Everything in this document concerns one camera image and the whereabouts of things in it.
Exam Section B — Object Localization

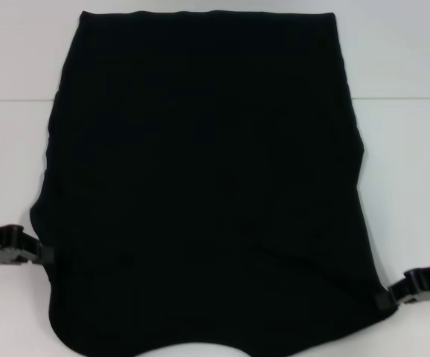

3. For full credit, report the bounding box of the black t-shirt with white print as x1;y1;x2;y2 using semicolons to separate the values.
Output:
28;10;401;353

